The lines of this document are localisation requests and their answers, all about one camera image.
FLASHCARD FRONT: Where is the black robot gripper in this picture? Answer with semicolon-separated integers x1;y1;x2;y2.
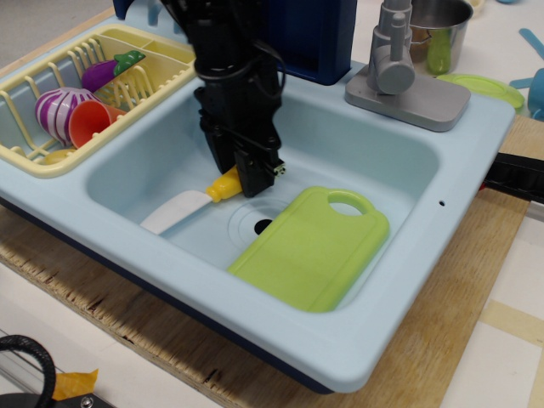
163;1;286;198

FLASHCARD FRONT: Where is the yellow handled white toy knife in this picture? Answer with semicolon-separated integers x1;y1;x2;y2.
140;167;242;235

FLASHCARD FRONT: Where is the green plastic cutting board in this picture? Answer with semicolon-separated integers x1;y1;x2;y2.
228;186;389;313

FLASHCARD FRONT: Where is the plywood base board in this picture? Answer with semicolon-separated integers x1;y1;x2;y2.
0;8;544;408

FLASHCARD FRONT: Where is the dark blue plastic box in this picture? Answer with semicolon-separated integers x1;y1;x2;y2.
114;1;357;85

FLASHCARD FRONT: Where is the orange plastic cup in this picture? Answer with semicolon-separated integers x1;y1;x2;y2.
68;100;127;148

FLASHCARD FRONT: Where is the grey toy faucet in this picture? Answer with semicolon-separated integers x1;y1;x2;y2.
345;1;471;132

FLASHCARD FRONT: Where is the purple toy eggplant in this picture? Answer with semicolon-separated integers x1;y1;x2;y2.
82;50;146;93

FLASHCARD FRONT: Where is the light blue toy sink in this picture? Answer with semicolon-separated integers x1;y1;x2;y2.
1;60;514;394

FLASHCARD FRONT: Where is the purple white striped toy onion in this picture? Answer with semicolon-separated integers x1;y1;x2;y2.
35;87;99;146

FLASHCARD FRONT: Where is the yellow dish drying rack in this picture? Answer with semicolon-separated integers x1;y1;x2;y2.
1;24;196;178

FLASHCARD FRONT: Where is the stainless steel pot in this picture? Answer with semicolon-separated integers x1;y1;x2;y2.
410;0;473;77

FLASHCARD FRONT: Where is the green plastic plate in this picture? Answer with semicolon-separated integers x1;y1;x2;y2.
437;74;525;111

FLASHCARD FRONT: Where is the black clamp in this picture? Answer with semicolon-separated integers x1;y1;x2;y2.
480;153;543;204

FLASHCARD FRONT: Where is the yellow tape piece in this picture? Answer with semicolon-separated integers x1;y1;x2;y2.
53;369;99;401

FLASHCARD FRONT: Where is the blue plastic utensil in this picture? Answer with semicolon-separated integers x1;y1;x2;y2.
518;28;544;59

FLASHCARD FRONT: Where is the black braided cable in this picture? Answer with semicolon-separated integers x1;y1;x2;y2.
0;334;57;408

